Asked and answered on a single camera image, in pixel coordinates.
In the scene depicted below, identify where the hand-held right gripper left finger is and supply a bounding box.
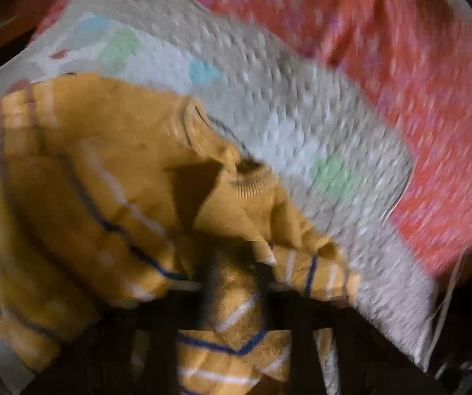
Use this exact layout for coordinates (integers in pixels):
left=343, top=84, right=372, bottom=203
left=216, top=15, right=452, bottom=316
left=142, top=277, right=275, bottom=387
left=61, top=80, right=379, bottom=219
left=34, top=252, right=221, bottom=395

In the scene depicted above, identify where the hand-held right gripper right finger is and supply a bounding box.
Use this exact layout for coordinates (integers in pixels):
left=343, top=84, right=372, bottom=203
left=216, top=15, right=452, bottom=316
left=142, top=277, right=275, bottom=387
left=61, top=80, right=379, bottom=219
left=256, top=261, right=440, bottom=395

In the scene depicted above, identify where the yellow striped sweater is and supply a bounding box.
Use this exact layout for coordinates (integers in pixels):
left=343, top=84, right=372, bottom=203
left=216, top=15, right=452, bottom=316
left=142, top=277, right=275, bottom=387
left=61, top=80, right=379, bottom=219
left=0, top=72, right=363, bottom=395

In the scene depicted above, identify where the white quilted mat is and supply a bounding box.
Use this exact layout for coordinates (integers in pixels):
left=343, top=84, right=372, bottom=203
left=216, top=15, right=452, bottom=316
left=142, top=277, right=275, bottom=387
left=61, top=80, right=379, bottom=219
left=0, top=0, right=440, bottom=395

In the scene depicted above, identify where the red floral bedsheet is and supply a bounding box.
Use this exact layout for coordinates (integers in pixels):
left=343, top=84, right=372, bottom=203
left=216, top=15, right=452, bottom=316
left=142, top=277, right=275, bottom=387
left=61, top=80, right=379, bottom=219
left=34, top=0, right=472, bottom=277

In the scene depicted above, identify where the white string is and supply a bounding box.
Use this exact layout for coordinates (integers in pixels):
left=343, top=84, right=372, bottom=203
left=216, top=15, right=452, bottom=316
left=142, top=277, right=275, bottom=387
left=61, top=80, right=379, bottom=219
left=421, top=246, right=468, bottom=373

